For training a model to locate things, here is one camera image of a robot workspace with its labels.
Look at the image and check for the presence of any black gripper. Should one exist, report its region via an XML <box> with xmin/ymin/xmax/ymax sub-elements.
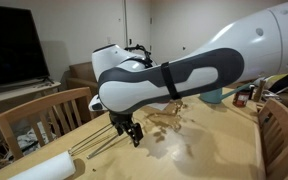
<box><xmin>108</xmin><ymin>111</ymin><xmax>145</xmax><ymax>149</ymax></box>

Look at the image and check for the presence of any small brown upright block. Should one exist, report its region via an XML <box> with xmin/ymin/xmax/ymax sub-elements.
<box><xmin>252</xmin><ymin>78</ymin><xmax>267</xmax><ymax>103</ymax></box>

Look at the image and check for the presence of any brown armchair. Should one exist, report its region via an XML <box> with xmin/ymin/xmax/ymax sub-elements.
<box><xmin>66</xmin><ymin>61</ymin><xmax>100</xmax><ymax>101</ymax></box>

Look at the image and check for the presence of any teal watering can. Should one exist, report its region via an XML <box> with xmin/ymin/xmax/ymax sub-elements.
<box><xmin>198</xmin><ymin>82</ymin><xmax>252</xmax><ymax>105</ymax></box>

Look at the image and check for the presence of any wooden slat back chair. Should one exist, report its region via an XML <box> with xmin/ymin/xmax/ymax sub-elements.
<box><xmin>256</xmin><ymin>97</ymin><xmax>288</xmax><ymax>180</ymax></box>
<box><xmin>0</xmin><ymin>86</ymin><xmax>99</xmax><ymax>161</ymax></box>

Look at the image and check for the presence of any patterned white cloth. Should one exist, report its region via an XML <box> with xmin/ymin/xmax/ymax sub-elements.
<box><xmin>15</xmin><ymin>121</ymin><xmax>57</xmax><ymax>153</ymax></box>

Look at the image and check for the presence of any red jar with black lid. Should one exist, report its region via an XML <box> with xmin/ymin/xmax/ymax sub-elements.
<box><xmin>232</xmin><ymin>88</ymin><xmax>252</xmax><ymax>109</ymax></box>

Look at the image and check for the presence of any white television cabinet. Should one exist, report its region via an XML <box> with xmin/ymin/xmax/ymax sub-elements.
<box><xmin>0</xmin><ymin>79</ymin><xmax>62</xmax><ymax>122</ymax></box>

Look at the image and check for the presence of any black flat screen television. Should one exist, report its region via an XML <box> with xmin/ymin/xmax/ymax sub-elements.
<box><xmin>0</xmin><ymin>3</ymin><xmax>51</xmax><ymax>90</ymax></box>

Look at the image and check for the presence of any stack of magazines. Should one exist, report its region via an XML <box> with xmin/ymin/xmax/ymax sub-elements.
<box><xmin>260</xmin><ymin>88</ymin><xmax>282</xmax><ymax>101</ymax></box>

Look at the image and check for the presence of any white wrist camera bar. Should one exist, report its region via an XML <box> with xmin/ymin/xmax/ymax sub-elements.
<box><xmin>88</xmin><ymin>94</ymin><xmax>106</xmax><ymax>113</ymax></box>

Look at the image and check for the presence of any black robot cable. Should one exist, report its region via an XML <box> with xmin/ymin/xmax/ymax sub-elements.
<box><xmin>123</xmin><ymin>43</ymin><xmax>156</xmax><ymax>68</ymax></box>

